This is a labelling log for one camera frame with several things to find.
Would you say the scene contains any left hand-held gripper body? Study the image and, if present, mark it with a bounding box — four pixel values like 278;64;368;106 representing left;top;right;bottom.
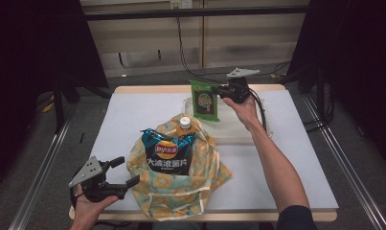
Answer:
68;155;128;203

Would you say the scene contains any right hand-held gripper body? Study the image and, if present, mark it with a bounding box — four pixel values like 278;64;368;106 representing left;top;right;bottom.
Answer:
217;67;261;104

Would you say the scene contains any green seaweed snack packet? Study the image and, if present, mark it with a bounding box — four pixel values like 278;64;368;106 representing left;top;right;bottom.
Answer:
189;80;221;123

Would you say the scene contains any white plastic tray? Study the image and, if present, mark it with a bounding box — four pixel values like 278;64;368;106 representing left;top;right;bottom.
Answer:
183;95;274;146

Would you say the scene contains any blue and black chips bag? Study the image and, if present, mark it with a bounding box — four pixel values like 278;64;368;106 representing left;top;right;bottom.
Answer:
140;127;196;176

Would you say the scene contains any orange juice bottle white cap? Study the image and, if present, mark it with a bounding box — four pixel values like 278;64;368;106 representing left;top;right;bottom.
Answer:
173;116;197;138

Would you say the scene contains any citrus print cloth bag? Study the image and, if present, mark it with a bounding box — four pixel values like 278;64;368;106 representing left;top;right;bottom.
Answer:
126;113;233;222

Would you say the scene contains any person's right hand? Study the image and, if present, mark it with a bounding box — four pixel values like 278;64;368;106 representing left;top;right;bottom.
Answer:
222;95;262;132

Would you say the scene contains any person's left hand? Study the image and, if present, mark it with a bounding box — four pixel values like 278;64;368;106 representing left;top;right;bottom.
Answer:
71;185;120;228

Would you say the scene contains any wooden desk with dark edge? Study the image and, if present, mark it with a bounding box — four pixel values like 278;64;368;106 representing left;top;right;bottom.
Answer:
79;0;310;22

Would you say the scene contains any black metal stand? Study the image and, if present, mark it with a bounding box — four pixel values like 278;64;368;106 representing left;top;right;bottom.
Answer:
51;80;112;134

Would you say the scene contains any black curtain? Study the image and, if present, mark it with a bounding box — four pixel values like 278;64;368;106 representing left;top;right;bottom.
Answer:
284;0;386;167
0;0;109;193

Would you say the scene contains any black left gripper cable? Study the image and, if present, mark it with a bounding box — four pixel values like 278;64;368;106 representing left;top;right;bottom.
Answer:
69;186;79;210

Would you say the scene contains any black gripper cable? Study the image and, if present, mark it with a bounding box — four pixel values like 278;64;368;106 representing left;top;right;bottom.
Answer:
69;186;79;210
248;87;268;132

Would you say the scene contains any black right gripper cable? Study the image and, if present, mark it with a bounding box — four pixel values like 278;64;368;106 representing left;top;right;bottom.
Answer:
248;87;268;132

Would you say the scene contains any aluminium floor rail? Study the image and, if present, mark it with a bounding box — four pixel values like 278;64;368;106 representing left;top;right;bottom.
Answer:
8;104;78;230
302;95;386;230

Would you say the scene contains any black power cable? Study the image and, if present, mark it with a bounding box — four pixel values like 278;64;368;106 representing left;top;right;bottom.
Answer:
175;9;233;85

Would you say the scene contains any white wall socket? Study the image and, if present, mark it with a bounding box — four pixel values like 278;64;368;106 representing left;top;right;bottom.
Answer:
170;0;193;10

